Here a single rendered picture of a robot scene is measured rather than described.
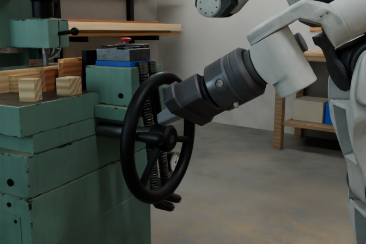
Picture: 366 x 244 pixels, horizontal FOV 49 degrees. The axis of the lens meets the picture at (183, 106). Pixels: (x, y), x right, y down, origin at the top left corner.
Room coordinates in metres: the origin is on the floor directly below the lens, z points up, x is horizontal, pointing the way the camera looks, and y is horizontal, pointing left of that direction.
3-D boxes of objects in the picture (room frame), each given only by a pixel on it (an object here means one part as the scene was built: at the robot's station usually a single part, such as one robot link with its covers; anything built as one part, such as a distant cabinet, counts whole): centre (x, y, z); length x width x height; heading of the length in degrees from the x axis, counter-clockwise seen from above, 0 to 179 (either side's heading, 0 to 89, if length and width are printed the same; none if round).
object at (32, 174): (1.08, 0.45, 0.76); 0.57 x 0.45 x 0.09; 62
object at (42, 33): (1.03, 0.36, 1.03); 0.14 x 0.07 x 0.09; 62
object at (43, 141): (0.99, 0.29, 0.82); 0.40 x 0.21 x 0.04; 152
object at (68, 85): (0.90, 0.26, 0.92); 0.05 x 0.04 x 0.04; 158
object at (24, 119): (1.03, 0.22, 0.87); 0.61 x 0.30 x 0.06; 152
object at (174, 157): (1.15, 0.04, 0.65); 0.06 x 0.04 x 0.08; 152
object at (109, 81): (0.99, 0.14, 0.91); 0.15 x 0.14 x 0.09; 152
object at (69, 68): (1.05, 0.23, 0.93); 0.23 x 0.01 x 0.07; 152
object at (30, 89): (0.82, 0.31, 0.92); 0.03 x 0.03 x 0.05; 85
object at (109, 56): (1.00, 0.14, 0.99); 0.13 x 0.11 x 0.06; 152
